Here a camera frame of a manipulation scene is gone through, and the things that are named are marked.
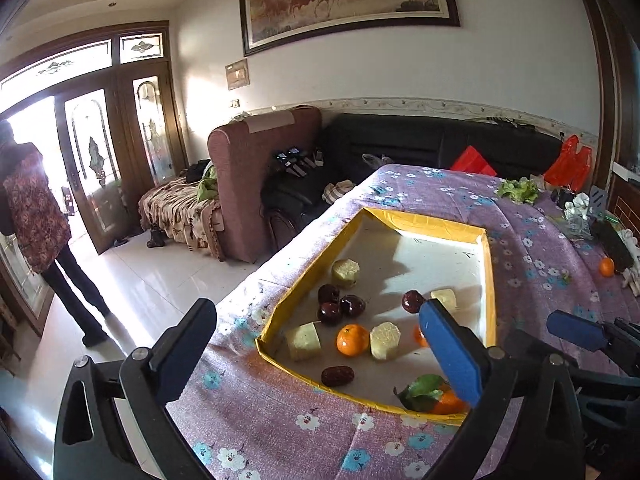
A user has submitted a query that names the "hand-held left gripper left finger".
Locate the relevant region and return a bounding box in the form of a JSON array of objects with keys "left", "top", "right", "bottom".
[{"left": 52, "top": 297, "right": 218, "bottom": 480}]

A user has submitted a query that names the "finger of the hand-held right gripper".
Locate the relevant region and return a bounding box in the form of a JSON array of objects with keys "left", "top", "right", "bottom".
[
  {"left": 546, "top": 310, "right": 640, "bottom": 361},
  {"left": 506, "top": 329, "right": 581, "bottom": 372}
]

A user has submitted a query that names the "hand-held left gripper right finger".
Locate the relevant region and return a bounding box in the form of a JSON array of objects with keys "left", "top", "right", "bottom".
[{"left": 418, "top": 299, "right": 587, "bottom": 480}]

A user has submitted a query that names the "mandarin with green leaves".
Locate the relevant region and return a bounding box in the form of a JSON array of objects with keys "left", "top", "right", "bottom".
[{"left": 393, "top": 374, "right": 471, "bottom": 415}]

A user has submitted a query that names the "pale green cake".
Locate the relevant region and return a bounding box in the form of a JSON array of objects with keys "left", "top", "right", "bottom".
[
  {"left": 370, "top": 322, "right": 402, "bottom": 361},
  {"left": 430, "top": 288, "right": 458, "bottom": 313}
]

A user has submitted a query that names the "yellow rimmed white tray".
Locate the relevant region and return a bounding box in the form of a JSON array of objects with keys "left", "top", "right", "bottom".
[{"left": 255, "top": 206, "right": 498, "bottom": 427}]

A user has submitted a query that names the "oblong dried red date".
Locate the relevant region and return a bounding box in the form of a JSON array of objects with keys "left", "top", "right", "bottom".
[{"left": 320, "top": 366, "right": 355, "bottom": 387}]

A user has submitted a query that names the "pale yellow sugarcane piece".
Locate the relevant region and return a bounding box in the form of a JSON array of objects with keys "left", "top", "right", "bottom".
[
  {"left": 331, "top": 258, "right": 361, "bottom": 288},
  {"left": 285, "top": 322, "right": 322, "bottom": 362}
]

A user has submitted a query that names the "white crumpled cloth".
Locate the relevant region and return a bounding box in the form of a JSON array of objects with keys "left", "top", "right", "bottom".
[{"left": 620, "top": 230, "right": 640, "bottom": 296}]

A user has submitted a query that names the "black oblong object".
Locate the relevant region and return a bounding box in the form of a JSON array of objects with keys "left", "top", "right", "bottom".
[{"left": 590, "top": 220, "right": 635, "bottom": 273}]

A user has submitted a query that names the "white flower ornament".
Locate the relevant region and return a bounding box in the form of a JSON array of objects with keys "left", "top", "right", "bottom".
[{"left": 564, "top": 192, "right": 591, "bottom": 221}]

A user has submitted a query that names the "grey box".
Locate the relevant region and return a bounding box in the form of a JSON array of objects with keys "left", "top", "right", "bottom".
[{"left": 587, "top": 185, "right": 609, "bottom": 221}]

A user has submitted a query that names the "purple floral tablecloth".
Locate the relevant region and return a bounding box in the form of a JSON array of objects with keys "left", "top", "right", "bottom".
[{"left": 165, "top": 162, "right": 640, "bottom": 480}]

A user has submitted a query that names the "patterned beige blanket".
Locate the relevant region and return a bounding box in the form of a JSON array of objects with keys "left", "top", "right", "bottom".
[{"left": 138, "top": 175, "right": 226, "bottom": 261}]

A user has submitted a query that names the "wooden cabinet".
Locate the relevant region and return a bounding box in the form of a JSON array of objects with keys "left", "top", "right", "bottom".
[{"left": 610, "top": 160, "right": 640, "bottom": 241}]

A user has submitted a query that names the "green lettuce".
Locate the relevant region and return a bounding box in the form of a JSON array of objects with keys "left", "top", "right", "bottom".
[{"left": 496, "top": 177, "right": 541, "bottom": 205}]

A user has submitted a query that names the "brown fabric armchair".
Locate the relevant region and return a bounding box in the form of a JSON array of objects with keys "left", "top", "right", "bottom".
[{"left": 207, "top": 106, "right": 323, "bottom": 264}]

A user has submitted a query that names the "green cloth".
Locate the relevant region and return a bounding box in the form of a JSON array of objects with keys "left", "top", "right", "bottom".
[{"left": 196, "top": 165, "right": 219, "bottom": 201}]

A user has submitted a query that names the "orange plastic bag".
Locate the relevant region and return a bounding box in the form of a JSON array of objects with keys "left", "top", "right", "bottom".
[{"left": 542, "top": 134, "right": 594, "bottom": 188}]

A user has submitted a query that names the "black bag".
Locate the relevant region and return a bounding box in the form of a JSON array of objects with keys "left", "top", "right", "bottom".
[{"left": 185, "top": 159, "right": 212, "bottom": 183}]

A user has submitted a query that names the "red box on sofa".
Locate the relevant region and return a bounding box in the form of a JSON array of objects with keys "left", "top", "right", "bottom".
[{"left": 449, "top": 145, "right": 499, "bottom": 177}]

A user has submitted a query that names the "plaid cloth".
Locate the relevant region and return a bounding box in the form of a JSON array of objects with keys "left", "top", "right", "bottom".
[{"left": 321, "top": 180, "right": 357, "bottom": 205}]

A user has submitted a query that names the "black leather sofa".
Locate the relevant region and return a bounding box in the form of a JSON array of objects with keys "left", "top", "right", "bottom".
[{"left": 260, "top": 112, "right": 566, "bottom": 241}]

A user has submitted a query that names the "wooden glass door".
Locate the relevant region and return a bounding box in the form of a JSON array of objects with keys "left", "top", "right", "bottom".
[{"left": 0, "top": 21, "right": 190, "bottom": 331}]

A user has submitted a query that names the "white armchair cover cloth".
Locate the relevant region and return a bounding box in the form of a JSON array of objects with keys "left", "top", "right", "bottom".
[{"left": 245, "top": 110, "right": 295, "bottom": 133}]

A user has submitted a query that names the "framed horse painting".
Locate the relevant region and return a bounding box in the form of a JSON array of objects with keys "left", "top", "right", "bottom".
[{"left": 238, "top": 0, "right": 461, "bottom": 57}]

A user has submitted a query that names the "small framed wall panel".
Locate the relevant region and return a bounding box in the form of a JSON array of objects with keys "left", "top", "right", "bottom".
[{"left": 225, "top": 58, "right": 250, "bottom": 91}]

